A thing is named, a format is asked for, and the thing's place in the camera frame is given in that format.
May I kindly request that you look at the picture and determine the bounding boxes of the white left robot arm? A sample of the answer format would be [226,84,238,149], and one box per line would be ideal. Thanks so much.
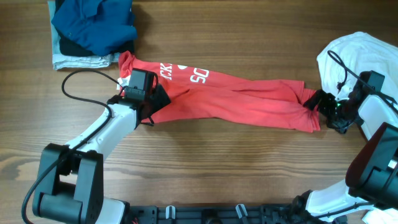
[21,68,170,223]

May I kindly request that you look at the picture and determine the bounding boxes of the white clip on rail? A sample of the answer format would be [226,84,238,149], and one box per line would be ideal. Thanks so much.
[165,205,176,220]
[235,203,248,219]

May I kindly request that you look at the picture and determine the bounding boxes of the red t-shirt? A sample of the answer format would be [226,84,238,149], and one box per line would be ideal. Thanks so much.
[118,52,320,133]

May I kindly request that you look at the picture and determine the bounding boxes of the black folded garment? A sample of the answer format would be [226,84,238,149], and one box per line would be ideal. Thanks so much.
[55,0,136,58]

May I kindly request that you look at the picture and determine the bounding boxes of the light grey folded garment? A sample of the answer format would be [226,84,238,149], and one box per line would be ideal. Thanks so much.
[48,0,132,70]

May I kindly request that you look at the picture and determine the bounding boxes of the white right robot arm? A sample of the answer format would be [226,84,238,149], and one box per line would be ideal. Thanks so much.
[262,71,397,223]

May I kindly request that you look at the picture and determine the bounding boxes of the white garment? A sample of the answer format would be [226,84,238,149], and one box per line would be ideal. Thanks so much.
[317,32,397,139]

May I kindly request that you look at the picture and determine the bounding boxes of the blue shirt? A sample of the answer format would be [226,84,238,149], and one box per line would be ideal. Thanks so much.
[51,0,138,57]

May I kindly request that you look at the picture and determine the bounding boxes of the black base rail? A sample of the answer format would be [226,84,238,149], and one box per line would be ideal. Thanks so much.
[124,203,348,224]

